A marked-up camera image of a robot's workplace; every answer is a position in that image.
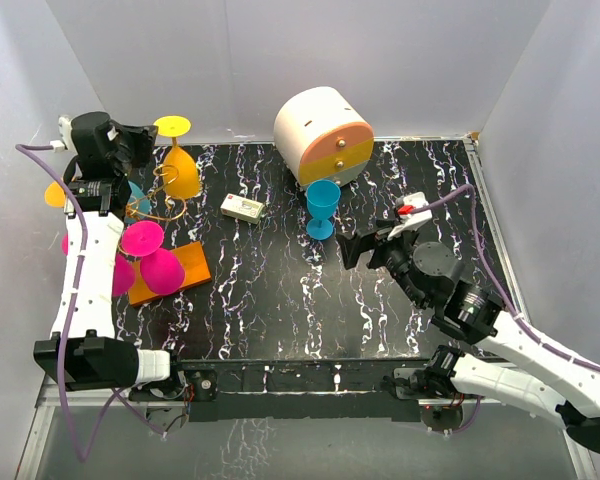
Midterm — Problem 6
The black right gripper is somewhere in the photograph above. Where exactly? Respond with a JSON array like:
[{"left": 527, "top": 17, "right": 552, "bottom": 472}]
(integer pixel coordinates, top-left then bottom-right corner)
[{"left": 336, "top": 218, "right": 429, "bottom": 310}]

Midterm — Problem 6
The yellow wine glass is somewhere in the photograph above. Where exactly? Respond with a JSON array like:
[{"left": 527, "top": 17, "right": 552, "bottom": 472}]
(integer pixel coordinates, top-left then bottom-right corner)
[
  {"left": 154, "top": 115, "right": 201, "bottom": 200},
  {"left": 44, "top": 181, "right": 67, "bottom": 208}
]

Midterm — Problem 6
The blue wine glass front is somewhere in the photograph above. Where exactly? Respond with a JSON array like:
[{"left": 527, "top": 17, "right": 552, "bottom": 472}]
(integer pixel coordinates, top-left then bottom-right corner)
[{"left": 306, "top": 179, "right": 341, "bottom": 241}]

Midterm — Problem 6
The blue wine glass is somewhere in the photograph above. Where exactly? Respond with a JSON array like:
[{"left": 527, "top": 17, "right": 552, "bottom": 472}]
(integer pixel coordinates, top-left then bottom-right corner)
[
  {"left": 306, "top": 179, "right": 341, "bottom": 241},
  {"left": 125, "top": 181, "right": 151, "bottom": 224}
]

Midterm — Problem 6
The pink wine glass front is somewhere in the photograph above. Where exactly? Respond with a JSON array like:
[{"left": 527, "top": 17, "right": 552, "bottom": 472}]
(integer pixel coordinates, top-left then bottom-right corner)
[{"left": 120, "top": 220, "right": 185, "bottom": 295}]

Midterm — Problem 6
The pink wine glass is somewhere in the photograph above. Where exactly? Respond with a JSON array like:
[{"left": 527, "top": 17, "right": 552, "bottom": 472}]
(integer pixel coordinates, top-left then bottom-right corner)
[
  {"left": 60, "top": 234, "right": 137, "bottom": 297},
  {"left": 120, "top": 220, "right": 185, "bottom": 295}
]

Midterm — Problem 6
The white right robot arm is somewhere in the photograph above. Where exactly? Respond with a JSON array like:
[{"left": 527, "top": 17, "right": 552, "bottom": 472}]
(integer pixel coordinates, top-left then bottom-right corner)
[{"left": 336, "top": 221, "right": 600, "bottom": 454}]

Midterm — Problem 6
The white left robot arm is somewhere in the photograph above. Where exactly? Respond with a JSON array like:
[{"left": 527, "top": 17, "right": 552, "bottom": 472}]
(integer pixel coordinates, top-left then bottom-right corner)
[{"left": 33, "top": 111, "right": 187, "bottom": 399}]

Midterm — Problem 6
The blue wine glass back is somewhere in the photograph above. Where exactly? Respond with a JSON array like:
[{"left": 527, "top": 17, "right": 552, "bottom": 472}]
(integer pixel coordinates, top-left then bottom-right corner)
[{"left": 125, "top": 181, "right": 151, "bottom": 224}]

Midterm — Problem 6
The orange wooden rack base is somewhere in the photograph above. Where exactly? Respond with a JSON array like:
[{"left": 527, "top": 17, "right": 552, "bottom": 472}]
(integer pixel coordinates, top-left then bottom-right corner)
[{"left": 128, "top": 241, "right": 211, "bottom": 307}]

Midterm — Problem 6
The pink wine glass left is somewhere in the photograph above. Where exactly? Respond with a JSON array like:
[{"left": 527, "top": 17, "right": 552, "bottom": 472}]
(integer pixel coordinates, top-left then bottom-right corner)
[{"left": 60, "top": 234, "right": 137, "bottom": 297}]

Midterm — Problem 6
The white round drawer cabinet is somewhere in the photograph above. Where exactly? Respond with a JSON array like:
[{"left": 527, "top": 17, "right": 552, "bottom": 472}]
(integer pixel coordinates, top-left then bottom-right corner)
[{"left": 273, "top": 86, "right": 374, "bottom": 189}]

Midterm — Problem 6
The small white cardboard box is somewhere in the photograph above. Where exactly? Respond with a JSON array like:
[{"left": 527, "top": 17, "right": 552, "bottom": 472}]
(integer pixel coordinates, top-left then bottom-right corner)
[{"left": 220, "top": 194, "right": 264, "bottom": 224}]

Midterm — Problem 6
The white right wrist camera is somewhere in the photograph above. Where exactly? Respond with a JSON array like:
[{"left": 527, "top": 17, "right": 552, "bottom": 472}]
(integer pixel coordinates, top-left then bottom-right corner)
[{"left": 388, "top": 192, "right": 432, "bottom": 240}]

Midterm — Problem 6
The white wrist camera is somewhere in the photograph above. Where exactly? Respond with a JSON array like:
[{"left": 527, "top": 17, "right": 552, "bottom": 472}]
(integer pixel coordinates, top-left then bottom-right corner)
[
  {"left": 50, "top": 115, "right": 77, "bottom": 153},
  {"left": 388, "top": 192, "right": 432, "bottom": 240}
]

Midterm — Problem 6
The gold wire glass rack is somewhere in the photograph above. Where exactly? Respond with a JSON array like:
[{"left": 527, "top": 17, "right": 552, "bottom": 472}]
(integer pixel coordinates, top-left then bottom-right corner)
[{"left": 136, "top": 164, "right": 187, "bottom": 223}]

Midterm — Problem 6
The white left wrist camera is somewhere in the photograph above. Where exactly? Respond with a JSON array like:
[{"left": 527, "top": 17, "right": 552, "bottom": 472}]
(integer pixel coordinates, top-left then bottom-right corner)
[{"left": 50, "top": 115, "right": 77, "bottom": 153}]

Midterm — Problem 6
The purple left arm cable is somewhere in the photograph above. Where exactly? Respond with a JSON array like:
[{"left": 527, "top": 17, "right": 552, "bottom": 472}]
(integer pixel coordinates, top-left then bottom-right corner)
[{"left": 14, "top": 143, "right": 166, "bottom": 464}]

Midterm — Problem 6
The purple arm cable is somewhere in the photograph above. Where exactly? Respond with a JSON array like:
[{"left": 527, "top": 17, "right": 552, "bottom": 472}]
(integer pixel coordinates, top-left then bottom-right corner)
[
  {"left": 14, "top": 143, "right": 166, "bottom": 464},
  {"left": 409, "top": 183, "right": 600, "bottom": 441}
]

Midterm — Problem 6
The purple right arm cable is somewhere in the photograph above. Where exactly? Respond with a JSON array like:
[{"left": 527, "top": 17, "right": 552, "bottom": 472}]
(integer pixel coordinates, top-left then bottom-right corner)
[{"left": 409, "top": 183, "right": 600, "bottom": 441}]

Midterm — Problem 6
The black front mounting rail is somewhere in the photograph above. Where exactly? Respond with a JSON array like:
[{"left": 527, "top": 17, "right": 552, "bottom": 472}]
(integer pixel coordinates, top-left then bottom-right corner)
[{"left": 39, "top": 357, "right": 531, "bottom": 426}]

